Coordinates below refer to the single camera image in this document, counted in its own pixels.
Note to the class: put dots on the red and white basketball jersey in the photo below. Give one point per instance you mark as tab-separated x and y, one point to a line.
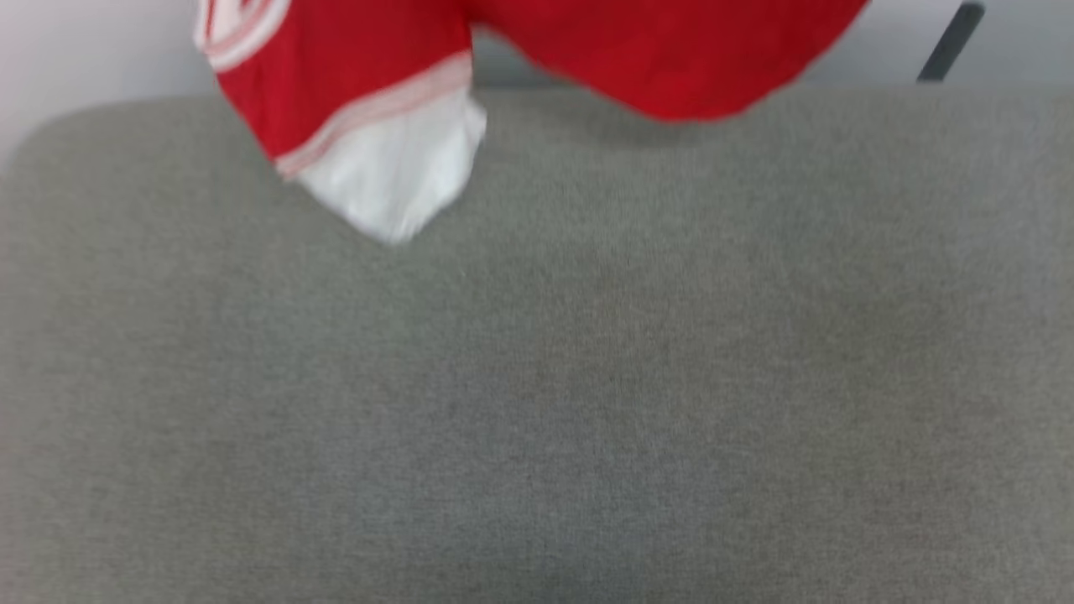
361	67

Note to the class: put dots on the black slanted post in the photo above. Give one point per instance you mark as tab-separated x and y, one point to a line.
952	42

